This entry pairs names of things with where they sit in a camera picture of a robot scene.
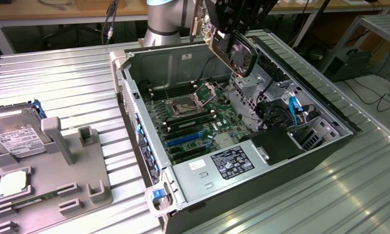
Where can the graphics card with black fan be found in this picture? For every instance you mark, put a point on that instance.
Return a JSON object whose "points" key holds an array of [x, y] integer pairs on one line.
{"points": [[244, 58]]}

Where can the metal socket cover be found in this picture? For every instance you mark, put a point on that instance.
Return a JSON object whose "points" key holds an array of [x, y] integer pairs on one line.
{"points": [[210, 85]]}

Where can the grey metal drive cage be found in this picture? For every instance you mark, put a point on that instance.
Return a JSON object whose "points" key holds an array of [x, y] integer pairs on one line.
{"points": [[246, 97]]}

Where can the open black PC case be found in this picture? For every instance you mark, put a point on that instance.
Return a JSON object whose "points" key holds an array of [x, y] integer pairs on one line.
{"points": [[152, 65]]}

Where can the CPU socket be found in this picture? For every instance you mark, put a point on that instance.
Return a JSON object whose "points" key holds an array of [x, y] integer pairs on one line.
{"points": [[185, 107]]}

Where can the green motherboard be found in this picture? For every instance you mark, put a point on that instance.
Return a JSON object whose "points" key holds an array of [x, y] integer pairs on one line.
{"points": [[221, 117]]}

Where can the black box on floor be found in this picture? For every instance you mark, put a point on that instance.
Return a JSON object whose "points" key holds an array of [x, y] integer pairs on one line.
{"points": [[347, 63]]}

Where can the black installed RAM stick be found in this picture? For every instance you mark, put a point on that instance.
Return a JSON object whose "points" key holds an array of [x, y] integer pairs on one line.
{"points": [[192, 121]]}

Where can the aluminium slat side table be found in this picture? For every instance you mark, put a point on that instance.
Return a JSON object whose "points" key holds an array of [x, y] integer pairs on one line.
{"points": [[383, 26]]}

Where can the long black expansion slot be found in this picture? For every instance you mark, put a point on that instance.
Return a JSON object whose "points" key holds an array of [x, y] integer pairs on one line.
{"points": [[181, 131], [192, 156], [188, 150]]}

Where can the silver chipset heatsink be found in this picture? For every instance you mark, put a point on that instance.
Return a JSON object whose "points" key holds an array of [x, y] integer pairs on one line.
{"points": [[225, 140]]}

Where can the blue expansion slot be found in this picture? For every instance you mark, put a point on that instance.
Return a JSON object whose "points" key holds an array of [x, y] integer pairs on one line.
{"points": [[185, 139]]}

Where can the blue plastic card retainer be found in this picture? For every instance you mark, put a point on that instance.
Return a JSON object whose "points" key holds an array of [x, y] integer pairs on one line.
{"points": [[138, 129]]}

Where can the metal disk bay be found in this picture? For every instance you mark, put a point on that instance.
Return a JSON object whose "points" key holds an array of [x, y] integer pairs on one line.
{"points": [[312, 139]]}

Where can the grey power supply unit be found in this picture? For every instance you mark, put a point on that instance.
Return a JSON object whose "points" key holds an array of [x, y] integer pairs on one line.
{"points": [[198, 180]]}

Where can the blue release latch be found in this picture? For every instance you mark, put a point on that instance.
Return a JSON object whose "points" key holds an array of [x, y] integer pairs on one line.
{"points": [[158, 194]]}

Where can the hard disk with blue carrier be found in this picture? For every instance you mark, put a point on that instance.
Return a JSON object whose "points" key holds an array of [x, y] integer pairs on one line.
{"points": [[16, 136]]}

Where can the grey plastic parts rack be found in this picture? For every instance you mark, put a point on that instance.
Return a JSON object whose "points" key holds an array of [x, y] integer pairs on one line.
{"points": [[48, 175]]}

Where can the silver CPU chip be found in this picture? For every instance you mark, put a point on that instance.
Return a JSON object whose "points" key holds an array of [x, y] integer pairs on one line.
{"points": [[14, 182]]}

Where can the green RAM stick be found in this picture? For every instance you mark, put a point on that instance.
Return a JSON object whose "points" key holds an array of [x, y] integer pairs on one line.
{"points": [[32, 201]]}

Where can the wooden desk white frame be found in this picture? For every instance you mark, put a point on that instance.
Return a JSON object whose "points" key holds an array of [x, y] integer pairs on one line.
{"points": [[296, 8], [68, 11]]}

